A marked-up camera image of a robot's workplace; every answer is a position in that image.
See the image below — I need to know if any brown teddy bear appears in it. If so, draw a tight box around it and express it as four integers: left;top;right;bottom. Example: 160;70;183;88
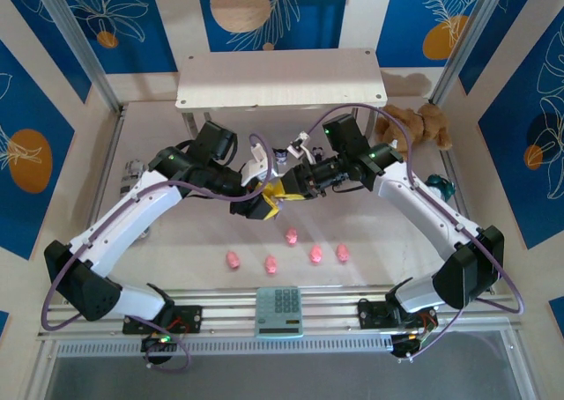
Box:
374;102;455;152

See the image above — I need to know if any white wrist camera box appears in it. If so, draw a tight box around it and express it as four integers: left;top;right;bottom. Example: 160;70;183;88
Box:
286;130;314;161
240;146;283;185

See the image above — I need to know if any grey metal panel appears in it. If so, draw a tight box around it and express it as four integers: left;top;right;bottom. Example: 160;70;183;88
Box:
41;329;530;400

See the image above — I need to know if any silver toy car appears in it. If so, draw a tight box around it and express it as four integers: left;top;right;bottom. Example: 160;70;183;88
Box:
121;159;149;196

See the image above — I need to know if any slotted grey cable duct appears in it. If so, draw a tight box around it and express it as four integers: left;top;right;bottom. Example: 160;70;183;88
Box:
56;334;396;358

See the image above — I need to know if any aluminium frame post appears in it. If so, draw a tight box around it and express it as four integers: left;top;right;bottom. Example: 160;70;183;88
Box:
427;0;508;107
33;0;127;115

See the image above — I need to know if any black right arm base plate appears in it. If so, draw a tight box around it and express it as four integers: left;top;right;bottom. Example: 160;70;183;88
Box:
357;300;437;330

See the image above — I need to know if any green alarm clock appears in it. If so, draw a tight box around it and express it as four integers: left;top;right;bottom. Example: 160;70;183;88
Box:
426;173;455;203

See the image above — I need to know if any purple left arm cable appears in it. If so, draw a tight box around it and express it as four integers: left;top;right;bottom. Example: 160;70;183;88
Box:
41;133;271;373

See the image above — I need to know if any mint green calculator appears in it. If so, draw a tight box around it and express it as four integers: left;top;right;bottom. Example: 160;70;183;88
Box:
254;286;305;340

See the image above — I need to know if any black controller board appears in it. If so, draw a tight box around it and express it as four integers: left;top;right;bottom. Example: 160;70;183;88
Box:
390;332;427;359
140;334;178;353

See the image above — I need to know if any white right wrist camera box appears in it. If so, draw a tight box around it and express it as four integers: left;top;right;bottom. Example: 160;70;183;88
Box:
286;130;314;161

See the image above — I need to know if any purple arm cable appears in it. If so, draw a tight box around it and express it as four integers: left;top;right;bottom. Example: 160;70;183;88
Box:
303;103;525;361
41;133;271;373

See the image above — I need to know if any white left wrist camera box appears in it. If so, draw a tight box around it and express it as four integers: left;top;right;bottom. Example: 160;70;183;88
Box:
240;146;283;185

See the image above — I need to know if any white two-tier shelf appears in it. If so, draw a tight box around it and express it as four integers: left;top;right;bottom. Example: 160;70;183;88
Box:
174;47;389;183

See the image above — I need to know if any aluminium rail base frame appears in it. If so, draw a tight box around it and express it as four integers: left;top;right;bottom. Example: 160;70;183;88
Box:
37;285;523;342

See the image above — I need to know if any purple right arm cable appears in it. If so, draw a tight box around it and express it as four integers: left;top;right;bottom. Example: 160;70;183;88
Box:
303;103;525;361

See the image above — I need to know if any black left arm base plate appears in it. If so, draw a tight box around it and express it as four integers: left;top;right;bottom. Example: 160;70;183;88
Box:
122;305;204;335

